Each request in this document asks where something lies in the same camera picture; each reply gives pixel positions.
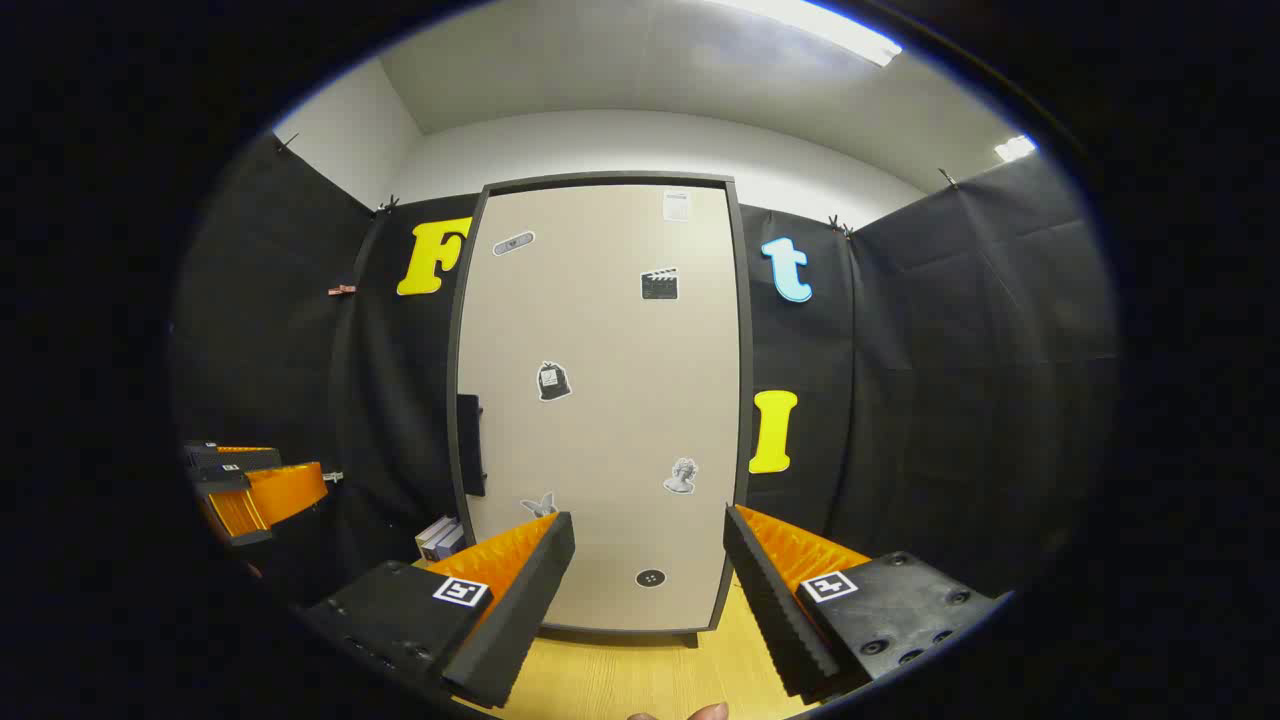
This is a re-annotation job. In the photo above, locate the black cabinet door handle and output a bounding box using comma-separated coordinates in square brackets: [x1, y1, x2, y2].
[457, 393, 488, 498]

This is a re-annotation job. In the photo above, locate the dark grey cabinet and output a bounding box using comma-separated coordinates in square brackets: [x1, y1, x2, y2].
[447, 172, 756, 649]

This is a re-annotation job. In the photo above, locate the white book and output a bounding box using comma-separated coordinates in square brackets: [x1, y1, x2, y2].
[415, 515, 456, 561]

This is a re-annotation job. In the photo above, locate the long ceiling light panel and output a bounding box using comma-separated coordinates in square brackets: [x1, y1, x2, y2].
[715, 0, 903, 68]

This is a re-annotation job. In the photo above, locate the beige cabinet door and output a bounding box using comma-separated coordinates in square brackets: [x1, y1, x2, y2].
[460, 183, 743, 633]

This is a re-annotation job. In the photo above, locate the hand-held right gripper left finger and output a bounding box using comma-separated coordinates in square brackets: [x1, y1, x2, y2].
[300, 512, 577, 709]

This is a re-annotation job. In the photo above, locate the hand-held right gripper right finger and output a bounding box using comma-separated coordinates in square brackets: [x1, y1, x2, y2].
[724, 504, 1004, 701]

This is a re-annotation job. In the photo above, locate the black backdrop cloth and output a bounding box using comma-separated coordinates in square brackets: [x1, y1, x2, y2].
[170, 130, 1119, 611]

